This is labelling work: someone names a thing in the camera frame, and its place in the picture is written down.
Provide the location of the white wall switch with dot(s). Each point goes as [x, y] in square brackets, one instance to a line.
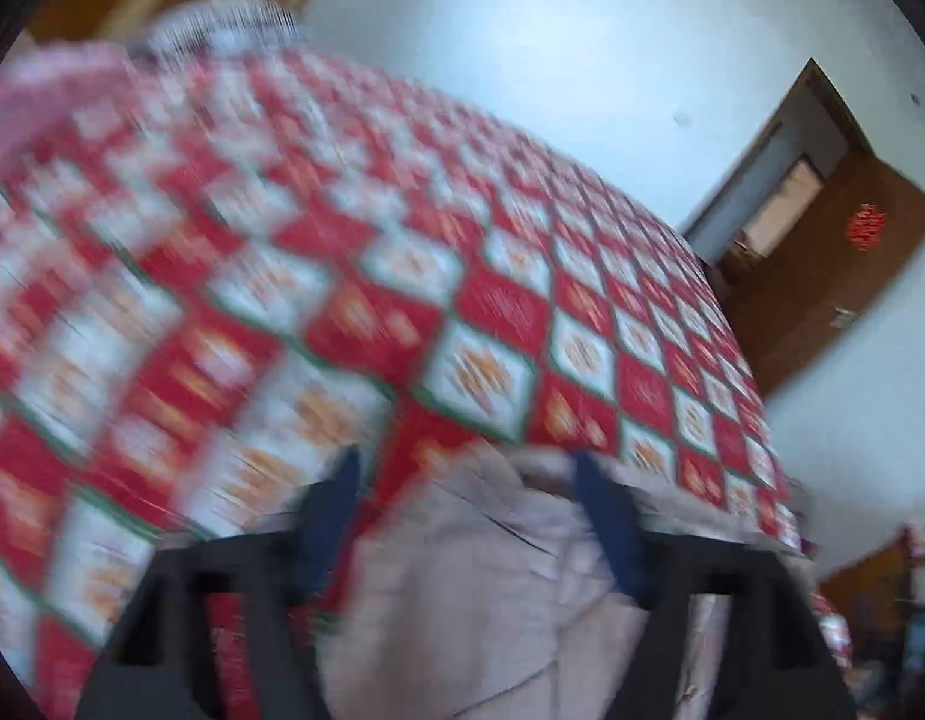
[683, 118]

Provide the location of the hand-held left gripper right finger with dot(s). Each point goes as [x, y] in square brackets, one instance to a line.
[612, 532]

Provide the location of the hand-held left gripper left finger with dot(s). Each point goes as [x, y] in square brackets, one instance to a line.
[331, 517]

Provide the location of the wooden cabinet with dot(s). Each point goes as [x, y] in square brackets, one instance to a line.
[875, 592]

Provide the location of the striped pillow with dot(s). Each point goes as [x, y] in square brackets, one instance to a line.
[222, 26]

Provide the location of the brown wooden door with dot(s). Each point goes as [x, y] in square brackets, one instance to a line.
[815, 292]

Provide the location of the red paper door decoration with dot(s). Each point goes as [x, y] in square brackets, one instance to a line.
[866, 226]

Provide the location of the pink folded quilt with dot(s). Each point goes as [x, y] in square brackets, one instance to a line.
[42, 105]

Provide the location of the light pink quilted jacket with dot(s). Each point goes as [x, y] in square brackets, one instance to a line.
[470, 615]

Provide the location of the red checkered bed sheet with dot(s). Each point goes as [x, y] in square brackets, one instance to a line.
[282, 277]

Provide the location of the brown door frame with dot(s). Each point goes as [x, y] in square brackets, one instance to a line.
[826, 94]

